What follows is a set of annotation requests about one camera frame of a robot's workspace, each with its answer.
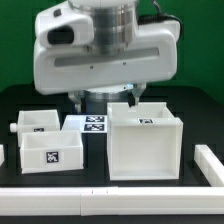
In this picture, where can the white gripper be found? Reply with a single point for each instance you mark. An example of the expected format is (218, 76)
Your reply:
(85, 44)

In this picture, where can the white drawer cabinet box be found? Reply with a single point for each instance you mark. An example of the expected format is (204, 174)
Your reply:
(143, 142)

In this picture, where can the white drawer with knob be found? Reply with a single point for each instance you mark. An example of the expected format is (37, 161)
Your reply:
(34, 121)

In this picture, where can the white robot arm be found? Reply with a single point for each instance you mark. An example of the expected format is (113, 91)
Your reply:
(106, 95)

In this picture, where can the white drawer without knob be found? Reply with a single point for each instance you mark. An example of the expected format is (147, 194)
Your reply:
(51, 151)

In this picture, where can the white marker sheet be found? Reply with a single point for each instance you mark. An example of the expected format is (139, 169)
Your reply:
(86, 123)

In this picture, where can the white front rail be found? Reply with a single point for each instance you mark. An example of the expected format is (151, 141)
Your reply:
(111, 201)

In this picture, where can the white rail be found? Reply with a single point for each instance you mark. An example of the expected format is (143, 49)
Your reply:
(111, 201)
(210, 165)

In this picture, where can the white left rail block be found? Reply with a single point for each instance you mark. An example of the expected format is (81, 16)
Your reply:
(1, 154)

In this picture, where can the white right rail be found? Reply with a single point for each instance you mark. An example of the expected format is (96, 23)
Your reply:
(210, 165)

